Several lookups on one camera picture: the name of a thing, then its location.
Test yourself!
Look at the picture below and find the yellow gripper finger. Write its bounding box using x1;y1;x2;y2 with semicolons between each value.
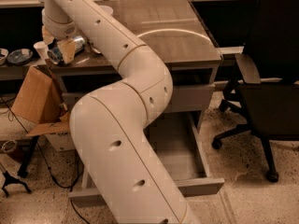
57;38;76;63
42;26;54;45

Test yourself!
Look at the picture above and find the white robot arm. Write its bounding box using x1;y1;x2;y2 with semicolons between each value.
45;0;200;224

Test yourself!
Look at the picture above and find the green silver can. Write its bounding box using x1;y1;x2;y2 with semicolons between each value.
89;41;102;54

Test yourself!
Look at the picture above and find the grey drawer cabinet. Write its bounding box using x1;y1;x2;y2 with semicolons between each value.
51;0;222;127

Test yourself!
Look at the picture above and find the open grey middle drawer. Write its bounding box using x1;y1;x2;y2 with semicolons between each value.
70;112;224;205

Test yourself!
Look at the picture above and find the grey top drawer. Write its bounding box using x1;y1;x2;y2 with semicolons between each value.
70;82;214;124

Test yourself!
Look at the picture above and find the white paper cup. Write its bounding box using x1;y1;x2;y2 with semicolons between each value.
34;41;49;60

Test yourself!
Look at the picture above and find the dark plate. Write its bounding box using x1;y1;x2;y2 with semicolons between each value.
7;49;33;66

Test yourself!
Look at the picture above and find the small bowl at left edge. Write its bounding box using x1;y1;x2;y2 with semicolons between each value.
0;49;8;66

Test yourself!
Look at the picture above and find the white bowl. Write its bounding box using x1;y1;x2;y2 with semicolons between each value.
100;6;113;16

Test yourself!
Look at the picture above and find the brown cardboard box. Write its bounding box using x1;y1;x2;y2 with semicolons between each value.
11;65;69;137

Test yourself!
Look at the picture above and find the white printed cardboard box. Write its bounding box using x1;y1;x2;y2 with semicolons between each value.
46;132;75;151

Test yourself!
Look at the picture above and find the brown cup on floor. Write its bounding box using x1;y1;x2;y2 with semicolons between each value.
2;140;24;163

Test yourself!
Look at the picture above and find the black tripod stand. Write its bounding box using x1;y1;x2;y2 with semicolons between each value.
0;162;31;197

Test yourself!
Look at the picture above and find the black office chair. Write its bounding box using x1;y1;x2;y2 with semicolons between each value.
212;0;299;182

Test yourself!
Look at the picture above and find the black floor cable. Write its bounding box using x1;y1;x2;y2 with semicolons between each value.
0;95;92;224

